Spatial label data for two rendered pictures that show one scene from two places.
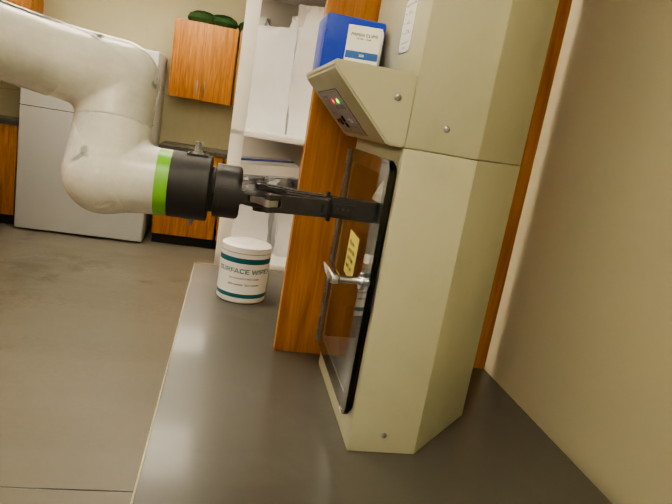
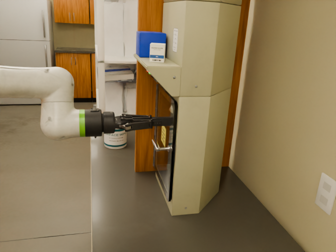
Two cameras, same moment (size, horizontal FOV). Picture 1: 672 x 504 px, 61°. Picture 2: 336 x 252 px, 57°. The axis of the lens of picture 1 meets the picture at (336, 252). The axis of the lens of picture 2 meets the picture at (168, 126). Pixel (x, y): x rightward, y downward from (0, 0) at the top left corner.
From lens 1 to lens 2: 31 cm
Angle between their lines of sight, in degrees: 8
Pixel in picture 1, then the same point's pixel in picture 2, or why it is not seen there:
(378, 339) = (178, 172)
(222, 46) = not seen: outside the picture
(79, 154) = (47, 120)
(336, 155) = (151, 85)
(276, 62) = (114, 21)
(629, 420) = (283, 188)
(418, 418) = (198, 199)
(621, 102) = (273, 51)
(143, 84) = (68, 86)
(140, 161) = (72, 119)
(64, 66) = (37, 88)
